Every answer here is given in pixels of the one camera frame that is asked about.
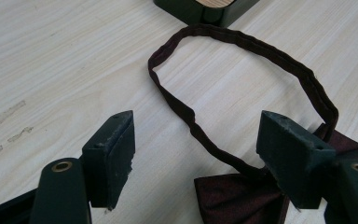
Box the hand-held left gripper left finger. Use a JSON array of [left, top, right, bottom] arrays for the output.
[[81, 109, 136, 211]]

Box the black rack with wooden base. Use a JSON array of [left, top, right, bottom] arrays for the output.
[[153, 0, 261, 29]]

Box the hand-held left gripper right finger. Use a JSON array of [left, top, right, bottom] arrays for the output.
[[255, 109, 337, 211]]

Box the dark maroon bow tie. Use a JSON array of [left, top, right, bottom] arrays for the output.
[[147, 23, 358, 224]]

